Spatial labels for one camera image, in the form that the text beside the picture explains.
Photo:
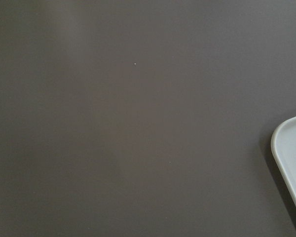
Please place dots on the white rabbit print tray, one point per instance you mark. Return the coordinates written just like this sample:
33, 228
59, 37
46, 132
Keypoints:
283, 147

